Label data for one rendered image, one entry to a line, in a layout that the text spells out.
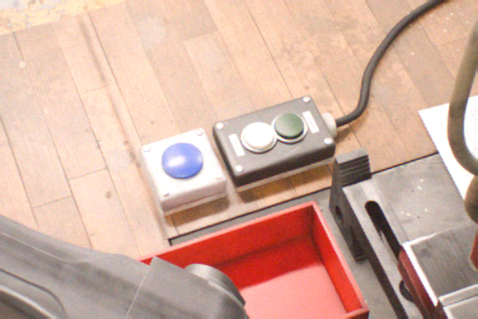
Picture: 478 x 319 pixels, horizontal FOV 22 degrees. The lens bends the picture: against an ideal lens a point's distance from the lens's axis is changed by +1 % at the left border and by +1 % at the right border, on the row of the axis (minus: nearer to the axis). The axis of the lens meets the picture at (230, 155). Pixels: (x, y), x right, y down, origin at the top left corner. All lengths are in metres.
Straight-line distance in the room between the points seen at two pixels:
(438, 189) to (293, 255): 0.16
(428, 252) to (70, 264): 0.31
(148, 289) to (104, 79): 0.62
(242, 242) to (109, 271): 0.45
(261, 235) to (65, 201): 0.20
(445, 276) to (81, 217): 0.43
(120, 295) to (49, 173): 0.55
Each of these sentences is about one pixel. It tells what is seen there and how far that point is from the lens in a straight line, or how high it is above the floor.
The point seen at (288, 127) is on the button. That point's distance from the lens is 1.19.
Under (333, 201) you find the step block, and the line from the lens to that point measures 1.16.
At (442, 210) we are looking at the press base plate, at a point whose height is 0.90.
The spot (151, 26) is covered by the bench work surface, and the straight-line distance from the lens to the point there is 1.32.
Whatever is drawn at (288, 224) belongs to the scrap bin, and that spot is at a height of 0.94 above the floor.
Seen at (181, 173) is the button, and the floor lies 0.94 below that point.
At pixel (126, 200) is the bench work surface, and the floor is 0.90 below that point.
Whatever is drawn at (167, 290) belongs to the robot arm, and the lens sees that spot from 0.68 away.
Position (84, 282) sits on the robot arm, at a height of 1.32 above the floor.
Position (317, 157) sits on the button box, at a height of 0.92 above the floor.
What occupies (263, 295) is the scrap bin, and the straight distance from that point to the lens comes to 1.13.
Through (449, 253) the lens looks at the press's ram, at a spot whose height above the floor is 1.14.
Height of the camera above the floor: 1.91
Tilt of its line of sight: 56 degrees down
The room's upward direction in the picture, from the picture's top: straight up
